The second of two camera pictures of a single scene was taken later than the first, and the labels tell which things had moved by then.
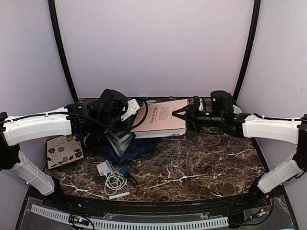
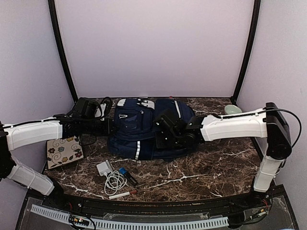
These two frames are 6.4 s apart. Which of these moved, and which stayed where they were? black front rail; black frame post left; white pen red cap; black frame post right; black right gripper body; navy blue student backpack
Moved: black right gripper body; navy blue student backpack
Stayed: black frame post right; white pen red cap; black frame post left; black front rail
